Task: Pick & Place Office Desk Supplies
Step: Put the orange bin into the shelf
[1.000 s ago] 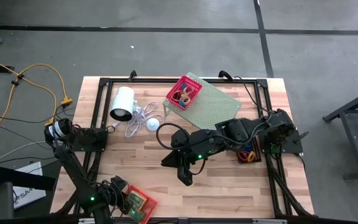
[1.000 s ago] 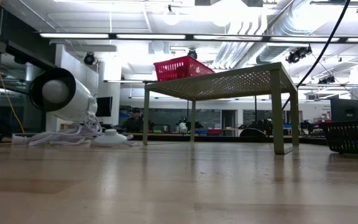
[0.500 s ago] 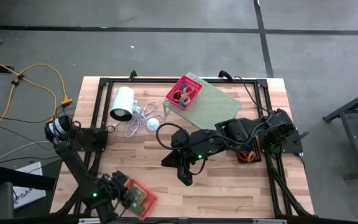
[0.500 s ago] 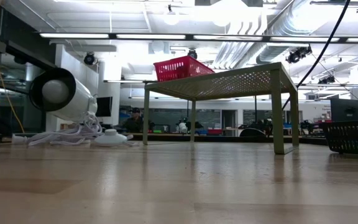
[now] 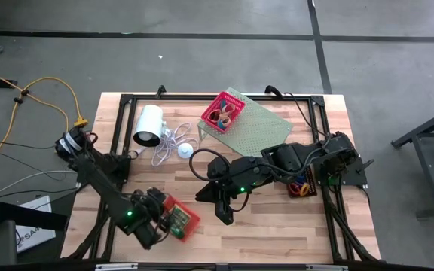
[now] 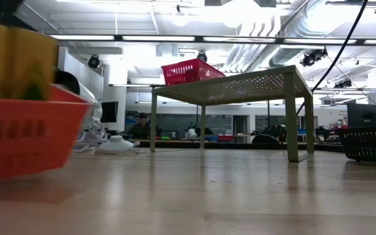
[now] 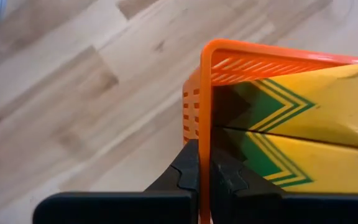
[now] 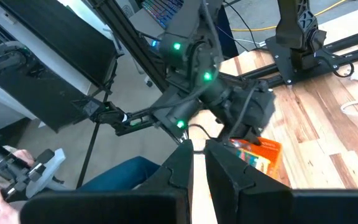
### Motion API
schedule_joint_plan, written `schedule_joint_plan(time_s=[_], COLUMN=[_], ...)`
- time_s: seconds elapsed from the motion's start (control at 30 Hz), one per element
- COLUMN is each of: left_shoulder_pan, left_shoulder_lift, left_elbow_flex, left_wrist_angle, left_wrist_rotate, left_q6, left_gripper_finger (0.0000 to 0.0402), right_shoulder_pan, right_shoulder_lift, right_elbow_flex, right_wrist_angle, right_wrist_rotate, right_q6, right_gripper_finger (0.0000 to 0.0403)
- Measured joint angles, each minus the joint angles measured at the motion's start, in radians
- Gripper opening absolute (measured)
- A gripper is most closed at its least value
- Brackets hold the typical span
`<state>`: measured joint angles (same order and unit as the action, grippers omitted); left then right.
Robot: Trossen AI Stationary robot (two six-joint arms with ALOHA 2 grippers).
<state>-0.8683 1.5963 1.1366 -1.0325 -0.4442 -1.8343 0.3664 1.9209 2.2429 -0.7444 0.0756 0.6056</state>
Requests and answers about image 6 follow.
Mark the red-orange plastic basket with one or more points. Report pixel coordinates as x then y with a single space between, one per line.
28 137
188 73

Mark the black plastic basket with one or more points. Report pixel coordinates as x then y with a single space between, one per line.
370 143

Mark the small black monitor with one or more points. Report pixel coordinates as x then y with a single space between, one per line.
109 111

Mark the long ceiling light bar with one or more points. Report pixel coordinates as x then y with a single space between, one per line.
158 38

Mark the person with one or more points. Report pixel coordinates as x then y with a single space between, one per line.
140 127

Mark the green perforated metal shelf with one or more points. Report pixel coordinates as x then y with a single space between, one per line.
240 88

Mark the black ceiling spotlight cluster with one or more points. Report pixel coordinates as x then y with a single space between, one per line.
343 84
313 56

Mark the large black monitor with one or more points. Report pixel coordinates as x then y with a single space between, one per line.
364 114

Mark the black table frame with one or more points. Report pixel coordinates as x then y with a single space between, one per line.
240 145

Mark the silver ceiling duct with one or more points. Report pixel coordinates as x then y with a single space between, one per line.
292 32

